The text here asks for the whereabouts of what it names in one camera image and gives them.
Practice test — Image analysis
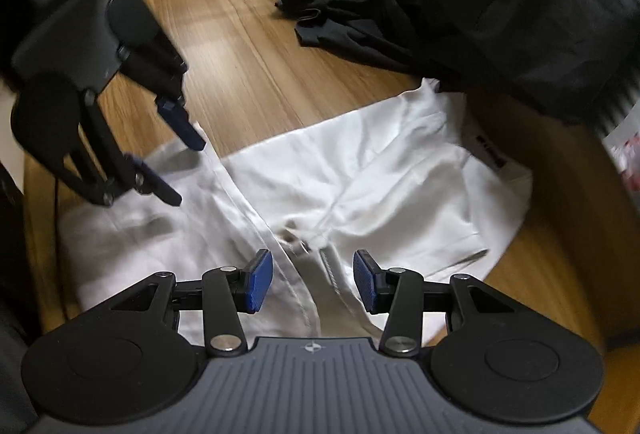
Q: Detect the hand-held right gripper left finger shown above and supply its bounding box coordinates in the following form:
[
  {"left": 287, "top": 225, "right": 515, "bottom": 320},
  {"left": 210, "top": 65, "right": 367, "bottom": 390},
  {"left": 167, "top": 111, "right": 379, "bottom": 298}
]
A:
[{"left": 107, "top": 249, "right": 275, "bottom": 357}]

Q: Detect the white shirt with black label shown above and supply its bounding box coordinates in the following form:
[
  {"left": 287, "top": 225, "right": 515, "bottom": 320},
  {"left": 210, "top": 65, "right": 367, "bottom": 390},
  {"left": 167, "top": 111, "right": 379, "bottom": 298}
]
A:
[{"left": 59, "top": 76, "right": 534, "bottom": 351}]

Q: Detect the frosted glass partition panel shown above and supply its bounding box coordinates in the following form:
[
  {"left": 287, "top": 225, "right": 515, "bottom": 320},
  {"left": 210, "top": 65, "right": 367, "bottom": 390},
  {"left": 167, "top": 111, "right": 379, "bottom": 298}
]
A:
[{"left": 595, "top": 79, "right": 640, "bottom": 196}]

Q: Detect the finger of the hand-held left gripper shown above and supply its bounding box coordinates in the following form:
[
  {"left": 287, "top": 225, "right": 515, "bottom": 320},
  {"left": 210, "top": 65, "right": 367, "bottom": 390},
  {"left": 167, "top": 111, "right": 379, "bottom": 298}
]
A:
[
  {"left": 55, "top": 89, "right": 183, "bottom": 208},
  {"left": 120, "top": 29, "right": 207, "bottom": 153}
]

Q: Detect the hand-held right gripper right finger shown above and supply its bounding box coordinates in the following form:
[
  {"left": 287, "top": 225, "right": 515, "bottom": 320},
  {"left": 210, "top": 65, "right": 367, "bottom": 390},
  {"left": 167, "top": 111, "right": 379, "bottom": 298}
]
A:
[{"left": 353, "top": 250, "right": 516, "bottom": 357}]

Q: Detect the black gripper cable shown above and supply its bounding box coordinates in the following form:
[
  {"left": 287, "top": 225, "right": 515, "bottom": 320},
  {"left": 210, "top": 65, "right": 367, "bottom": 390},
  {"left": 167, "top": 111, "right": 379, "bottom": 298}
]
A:
[{"left": 51, "top": 176, "right": 70, "bottom": 317}]

